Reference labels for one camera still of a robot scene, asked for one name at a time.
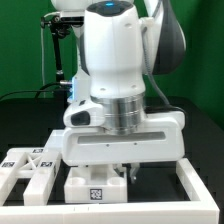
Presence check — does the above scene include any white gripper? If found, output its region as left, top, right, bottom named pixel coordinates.
left=62, top=111, right=185, bottom=184

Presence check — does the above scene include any white chair seat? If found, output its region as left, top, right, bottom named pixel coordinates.
left=64, top=165, right=127, bottom=203

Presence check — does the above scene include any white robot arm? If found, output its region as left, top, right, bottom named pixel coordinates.
left=51, top=0, right=186, bottom=166

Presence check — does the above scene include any white corner fence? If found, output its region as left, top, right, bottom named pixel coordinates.
left=0, top=159, right=220, bottom=224

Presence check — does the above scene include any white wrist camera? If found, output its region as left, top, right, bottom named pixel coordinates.
left=63, top=99, right=105, bottom=127

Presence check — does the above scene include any white chair back frame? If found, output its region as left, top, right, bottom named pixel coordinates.
left=0, top=148, right=61, bottom=206

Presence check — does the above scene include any black cable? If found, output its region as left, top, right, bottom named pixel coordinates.
left=0, top=82, right=63, bottom=102

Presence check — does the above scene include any black camera stand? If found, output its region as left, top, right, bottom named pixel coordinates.
left=40, top=15, right=72, bottom=103

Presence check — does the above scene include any grey camera on stand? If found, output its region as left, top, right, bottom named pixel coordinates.
left=59, top=11, right=84, bottom=24

